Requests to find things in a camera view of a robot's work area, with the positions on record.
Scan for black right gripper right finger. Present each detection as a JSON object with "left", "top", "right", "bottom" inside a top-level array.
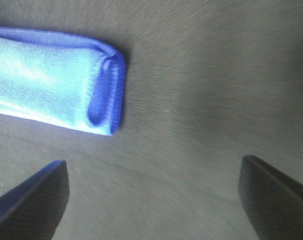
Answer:
[{"left": 238, "top": 155, "right": 303, "bottom": 240}]

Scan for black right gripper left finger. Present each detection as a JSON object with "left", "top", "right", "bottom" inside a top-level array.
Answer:
[{"left": 0, "top": 160, "right": 69, "bottom": 240}]

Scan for blue microfibre towel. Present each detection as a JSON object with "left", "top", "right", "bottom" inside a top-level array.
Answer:
[{"left": 0, "top": 27, "right": 126, "bottom": 136}]

